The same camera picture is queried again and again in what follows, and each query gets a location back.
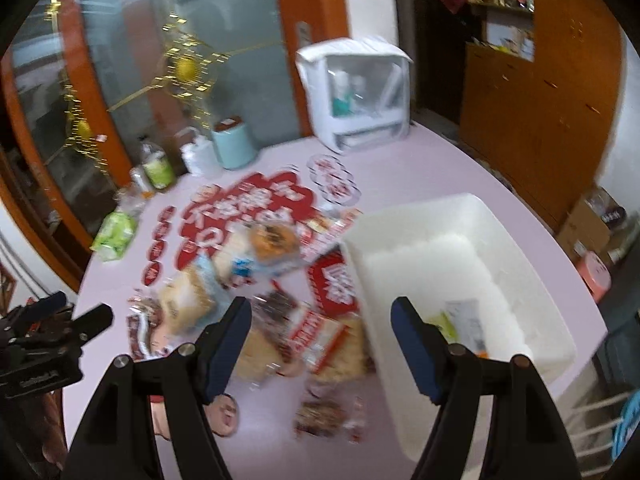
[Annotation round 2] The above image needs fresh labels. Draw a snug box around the teal white bottle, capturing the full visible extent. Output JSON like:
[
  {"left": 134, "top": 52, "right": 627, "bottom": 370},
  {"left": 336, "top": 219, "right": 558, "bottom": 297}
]
[{"left": 331, "top": 70, "right": 354, "bottom": 117}]

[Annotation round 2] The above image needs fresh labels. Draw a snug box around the dark nut snack packet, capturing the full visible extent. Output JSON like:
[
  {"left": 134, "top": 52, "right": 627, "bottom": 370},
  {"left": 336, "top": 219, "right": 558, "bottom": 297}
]
[{"left": 294, "top": 396, "right": 351, "bottom": 441}]

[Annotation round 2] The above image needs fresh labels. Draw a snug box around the white desktop organizer box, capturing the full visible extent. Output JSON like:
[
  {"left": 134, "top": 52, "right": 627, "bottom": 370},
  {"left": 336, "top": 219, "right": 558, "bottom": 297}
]
[{"left": 295, "top": 36, "right": 415, "bottom": 155}]

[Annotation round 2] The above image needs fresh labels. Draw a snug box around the cardboard box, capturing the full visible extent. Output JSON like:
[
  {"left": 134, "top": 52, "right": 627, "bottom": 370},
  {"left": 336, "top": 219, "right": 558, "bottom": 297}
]
[{"left": 556, "top": 187, "right": 628, "bottom": 261}]

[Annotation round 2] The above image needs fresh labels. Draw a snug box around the pink plastic stool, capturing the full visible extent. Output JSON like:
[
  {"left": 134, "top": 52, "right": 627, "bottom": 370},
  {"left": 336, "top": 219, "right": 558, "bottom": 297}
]
[{"left": 575, "top": 251, "right": 615, "bottom": 301}]

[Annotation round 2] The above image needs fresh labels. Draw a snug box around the green label bottle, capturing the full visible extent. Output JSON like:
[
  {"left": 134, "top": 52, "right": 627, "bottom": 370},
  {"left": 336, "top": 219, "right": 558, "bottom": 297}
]
[{"left": 139, "top": 136, "right": 177, "bottom": 191}]

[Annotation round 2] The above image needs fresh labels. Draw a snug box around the small orange striped snack packet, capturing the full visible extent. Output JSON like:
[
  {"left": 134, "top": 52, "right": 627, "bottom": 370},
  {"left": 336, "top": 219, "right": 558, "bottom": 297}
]
[{"left": 300, "top": 208, "right": 363, "bottom": 256}]

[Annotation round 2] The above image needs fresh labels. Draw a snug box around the orange cookie packet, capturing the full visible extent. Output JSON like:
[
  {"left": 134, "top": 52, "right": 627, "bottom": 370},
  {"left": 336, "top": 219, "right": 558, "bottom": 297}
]
[{"left": 248, "top": 221, "right": 303, "bottom": 277}]

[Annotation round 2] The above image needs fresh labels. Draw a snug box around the light blue canister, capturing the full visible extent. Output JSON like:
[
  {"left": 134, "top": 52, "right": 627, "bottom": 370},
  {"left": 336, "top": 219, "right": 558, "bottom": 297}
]
[{"left": 212, "top": 116, "right": 257, "bottom": 171}]

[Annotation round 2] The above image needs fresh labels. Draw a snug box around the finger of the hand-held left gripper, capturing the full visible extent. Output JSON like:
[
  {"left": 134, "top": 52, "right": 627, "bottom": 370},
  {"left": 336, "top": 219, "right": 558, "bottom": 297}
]
[
  {"left": 25, "top": 291, "right": 69, "bottom": 317},
  {"left": 70, "top": 304, "right": 115, "bottom": 346}
]

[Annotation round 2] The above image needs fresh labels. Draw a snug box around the white pump bottle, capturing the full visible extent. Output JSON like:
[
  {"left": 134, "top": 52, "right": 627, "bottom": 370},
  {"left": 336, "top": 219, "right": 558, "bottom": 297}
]
[{"left": 179, "top": 127, "right": 217, "bottom": 177}]

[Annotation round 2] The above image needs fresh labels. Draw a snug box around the row of small shelf items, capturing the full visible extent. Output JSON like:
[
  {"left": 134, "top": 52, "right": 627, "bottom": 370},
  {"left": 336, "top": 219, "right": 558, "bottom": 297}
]
[{"left": 470, "top": 0, "right": 536, "bottom": 61}]

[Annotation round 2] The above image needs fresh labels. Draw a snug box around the clear glass jar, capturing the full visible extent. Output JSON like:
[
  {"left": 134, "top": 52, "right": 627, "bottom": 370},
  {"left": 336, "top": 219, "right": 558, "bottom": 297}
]
[{"left": 115, "top": 187, "right": 147, "bottom": 216}]

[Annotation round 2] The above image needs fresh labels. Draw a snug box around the dark chocolate snack packet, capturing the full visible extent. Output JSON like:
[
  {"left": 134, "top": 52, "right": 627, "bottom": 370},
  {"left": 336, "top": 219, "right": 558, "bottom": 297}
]
[{"left": 250, "top": 287, "right": 307, "bottom": 333}]

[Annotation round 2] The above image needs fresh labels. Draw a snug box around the white plastic bin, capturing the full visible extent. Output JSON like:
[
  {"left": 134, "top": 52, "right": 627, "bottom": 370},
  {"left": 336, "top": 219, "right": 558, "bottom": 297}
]
[{"left": 340, "top": 192, "right": 576, "bottom": 463}]

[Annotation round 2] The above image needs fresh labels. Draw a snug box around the brown red snack packet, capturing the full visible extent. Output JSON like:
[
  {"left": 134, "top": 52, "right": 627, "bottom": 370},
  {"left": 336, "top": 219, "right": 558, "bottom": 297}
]
[{"left": 126, "top": 296, "right": 167, "bottom": 362}]

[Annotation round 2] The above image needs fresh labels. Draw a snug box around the orange framed glass door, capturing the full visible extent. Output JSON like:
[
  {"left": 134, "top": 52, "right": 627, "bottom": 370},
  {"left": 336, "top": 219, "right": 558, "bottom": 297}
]
[{"left": 0, "top": 0, "right": 348, "bottom": 291}]

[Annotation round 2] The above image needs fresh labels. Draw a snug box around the beige snack bag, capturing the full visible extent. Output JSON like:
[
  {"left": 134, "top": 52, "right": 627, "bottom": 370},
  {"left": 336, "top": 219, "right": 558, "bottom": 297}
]
[{"left": 159, "top": 255, "right": 223, "bottom": 336}]

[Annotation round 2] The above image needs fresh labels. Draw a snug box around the white yellow snack packet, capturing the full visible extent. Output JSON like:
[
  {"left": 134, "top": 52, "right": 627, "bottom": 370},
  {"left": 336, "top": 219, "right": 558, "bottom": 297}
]
[{"left": 439, "top": 299, "right": 490, "bottom": 357}]

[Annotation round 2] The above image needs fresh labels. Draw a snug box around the red label cracker packet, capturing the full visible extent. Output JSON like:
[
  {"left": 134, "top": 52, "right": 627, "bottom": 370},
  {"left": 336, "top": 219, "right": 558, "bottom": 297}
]
[{"left": 277, "top": 307, "right": 378, "bottom": 383}]

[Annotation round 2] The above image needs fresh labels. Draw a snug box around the dark cloth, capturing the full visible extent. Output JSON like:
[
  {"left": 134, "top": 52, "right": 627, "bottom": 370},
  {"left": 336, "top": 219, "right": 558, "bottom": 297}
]
[{"left": 592, "top": 240, "right": 640, "bottom": 411}]

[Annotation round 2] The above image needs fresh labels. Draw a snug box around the small white bottle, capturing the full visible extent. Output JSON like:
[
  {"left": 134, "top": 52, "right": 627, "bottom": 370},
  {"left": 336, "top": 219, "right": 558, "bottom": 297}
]
[{"left": 350, "top": 75, "right": 368, "bottom": 111}]

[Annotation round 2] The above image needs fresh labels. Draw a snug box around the orange wooden cabinet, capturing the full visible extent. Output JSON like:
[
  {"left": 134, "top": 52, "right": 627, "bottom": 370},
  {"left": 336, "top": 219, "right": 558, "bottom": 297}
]
[{"left": 459, "top": 0, "right": 628, "bottom": 233}]

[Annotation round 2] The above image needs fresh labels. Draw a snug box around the small orange cap bottle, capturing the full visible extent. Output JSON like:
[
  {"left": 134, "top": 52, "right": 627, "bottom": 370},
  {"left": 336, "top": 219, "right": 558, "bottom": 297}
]
[{"left": 129, "top": 166, "right": 152, "bottom": 197}]

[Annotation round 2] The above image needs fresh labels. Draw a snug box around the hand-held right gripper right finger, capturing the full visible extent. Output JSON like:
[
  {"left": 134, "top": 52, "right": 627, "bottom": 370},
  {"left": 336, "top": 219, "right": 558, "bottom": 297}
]
[{"left": 391, "top": 296, "right": 583, "bottom": 480}]

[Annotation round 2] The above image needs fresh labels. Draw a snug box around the pink printed tablecloth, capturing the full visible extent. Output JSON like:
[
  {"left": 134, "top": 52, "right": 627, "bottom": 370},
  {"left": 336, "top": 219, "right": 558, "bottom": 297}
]
[{"left": 62, "top": 122, "right": 608, "bottom": 480}]

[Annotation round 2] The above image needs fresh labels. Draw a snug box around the large gold hanging ornament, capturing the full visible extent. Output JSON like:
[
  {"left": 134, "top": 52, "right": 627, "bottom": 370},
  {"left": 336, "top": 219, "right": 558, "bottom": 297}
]
[{"left": 107, "top": 10, "right": 236, "bottom": 131}]

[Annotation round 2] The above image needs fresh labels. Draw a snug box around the pale tan snack packet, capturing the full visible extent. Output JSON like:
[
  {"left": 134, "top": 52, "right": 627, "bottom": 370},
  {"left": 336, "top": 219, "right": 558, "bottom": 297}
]
[{"left": 232, "top": 327, "right": 288, "bottom": 383}]

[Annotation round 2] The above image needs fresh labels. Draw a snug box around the blue white snack packet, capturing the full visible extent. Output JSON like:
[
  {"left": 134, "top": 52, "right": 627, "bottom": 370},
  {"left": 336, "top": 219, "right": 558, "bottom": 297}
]
[{"left": 212, "top": 227, "right": 263, "bottom": 288}]

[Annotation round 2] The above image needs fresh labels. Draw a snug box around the blue round printed disc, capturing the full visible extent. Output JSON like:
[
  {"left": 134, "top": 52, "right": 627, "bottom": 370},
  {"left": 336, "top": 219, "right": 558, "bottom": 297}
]
[{"left": 607, "top": 395, "right": 640, "bottom": 466}]

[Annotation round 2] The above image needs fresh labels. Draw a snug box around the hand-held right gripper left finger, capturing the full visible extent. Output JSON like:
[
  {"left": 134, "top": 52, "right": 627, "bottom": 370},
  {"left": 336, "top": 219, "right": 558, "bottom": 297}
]
[{"left": 60, "top": 297, "right": 252, "bottom": 480}]

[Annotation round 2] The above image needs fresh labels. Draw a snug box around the green tissue pack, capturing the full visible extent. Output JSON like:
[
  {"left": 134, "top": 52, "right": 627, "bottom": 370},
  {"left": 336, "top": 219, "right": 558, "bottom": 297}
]
[{"left": 89, "top": 210, "right": 139, "bottom": 262}]

